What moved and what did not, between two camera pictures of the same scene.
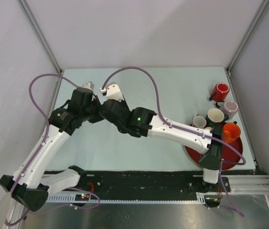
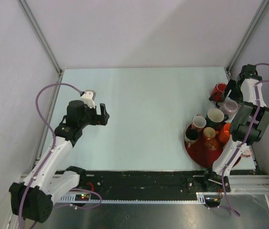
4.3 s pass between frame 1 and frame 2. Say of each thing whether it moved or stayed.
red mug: stayed
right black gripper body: moved
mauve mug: stayed
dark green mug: stayed
